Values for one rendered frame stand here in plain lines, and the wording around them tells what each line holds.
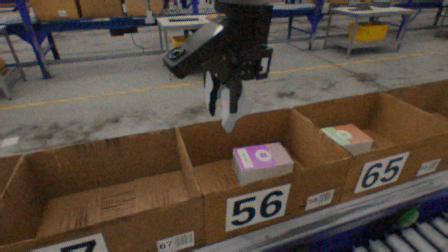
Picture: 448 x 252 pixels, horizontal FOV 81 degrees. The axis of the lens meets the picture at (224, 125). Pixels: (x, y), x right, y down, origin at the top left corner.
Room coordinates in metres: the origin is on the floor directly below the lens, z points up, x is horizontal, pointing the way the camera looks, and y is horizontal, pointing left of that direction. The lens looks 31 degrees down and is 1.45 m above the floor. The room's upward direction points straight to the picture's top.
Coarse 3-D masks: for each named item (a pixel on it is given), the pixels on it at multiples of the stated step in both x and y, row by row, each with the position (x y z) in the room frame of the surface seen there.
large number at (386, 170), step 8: (408, 152) 0.58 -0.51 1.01; (384, 160) 0.55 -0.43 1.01; (392, 160) 0.56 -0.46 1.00; (400, 160) 0.57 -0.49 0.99; (368, 168) 0.54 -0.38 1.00; (376, 168) 0.55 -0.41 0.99; (384, 168) 0.56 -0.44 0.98; (392, 168) 0.57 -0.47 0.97; (400, 168) 0.58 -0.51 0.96; (368, 176) 0.54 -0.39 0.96; (376, 176) 0.55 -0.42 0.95; (384, 176) 0.56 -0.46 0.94; (392, 176) 0.57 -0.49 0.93; (360, 184) 0.53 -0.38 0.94; (368, 184) 0.54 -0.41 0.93; (376, 184) 0.55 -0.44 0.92
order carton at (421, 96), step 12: (420, 84) 0.99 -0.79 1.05; (432, 84) 1.01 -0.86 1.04; (444, 84) 1.04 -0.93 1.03; (396, 96) 0.95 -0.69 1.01; (408, 96) 0.97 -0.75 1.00; (420, 96) 1.00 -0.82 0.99; (432, 96) 1.02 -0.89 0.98; (444, 96) 1.04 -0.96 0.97; (420, 108) 1.01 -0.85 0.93; (432, 108) 1.04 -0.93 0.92; (444, 108) 1.02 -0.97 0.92; (444, 120) 0.98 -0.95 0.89; (444, 156) 0.65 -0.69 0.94; (444, 168) 0.66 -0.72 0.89
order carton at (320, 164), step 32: (192, 128) 0.67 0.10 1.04; (256, 128) 0.75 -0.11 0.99; (288, 128) 0.78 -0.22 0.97; (192, 160) 0.67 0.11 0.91; (224, 160) 0.70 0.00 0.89; (320, 160) 0.61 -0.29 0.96; (224, 192) 0.40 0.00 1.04; (288, 192) 0.46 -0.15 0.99; (320, 192) 0.49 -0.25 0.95; (224, 224) 0.40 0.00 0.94; (256, 224) 0.43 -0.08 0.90
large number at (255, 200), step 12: (264, 192) 0.43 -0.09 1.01; (276, 192) 0.44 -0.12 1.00; (228, 204) 0.40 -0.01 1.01; (240, 204) 0.41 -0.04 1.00; (252, 204) 0.42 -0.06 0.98; (264, 204) 0.43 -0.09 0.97; (276, 204) 0.44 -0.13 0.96; (228, 216) 0.40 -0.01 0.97; (240, 216) 0.41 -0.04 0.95; (252, 216) 0.42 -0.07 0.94; (264, 216) 0.43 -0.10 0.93; (276, 216) 0.45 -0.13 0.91; (228, 228) 0.40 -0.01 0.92
